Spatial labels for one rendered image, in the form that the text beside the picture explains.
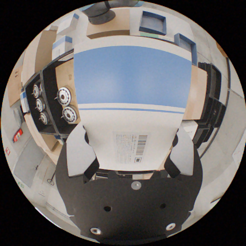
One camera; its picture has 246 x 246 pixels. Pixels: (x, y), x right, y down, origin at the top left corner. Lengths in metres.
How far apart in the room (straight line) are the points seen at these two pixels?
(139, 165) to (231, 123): 2.92
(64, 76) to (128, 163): 0.47
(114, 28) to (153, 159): 0.54
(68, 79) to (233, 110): 3.18
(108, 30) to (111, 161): 0.54
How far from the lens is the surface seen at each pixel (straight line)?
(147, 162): 0.16
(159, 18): 0.73
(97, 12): 0.48
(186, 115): 0.51
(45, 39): 0.80
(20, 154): 3.34
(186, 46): 0.71
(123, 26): 0.52
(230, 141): 3.00
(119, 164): 0.16
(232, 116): 2.97
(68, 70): 0.49
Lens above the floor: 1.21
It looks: 58 degrees down
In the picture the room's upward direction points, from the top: 175 degrees counter-clockwise
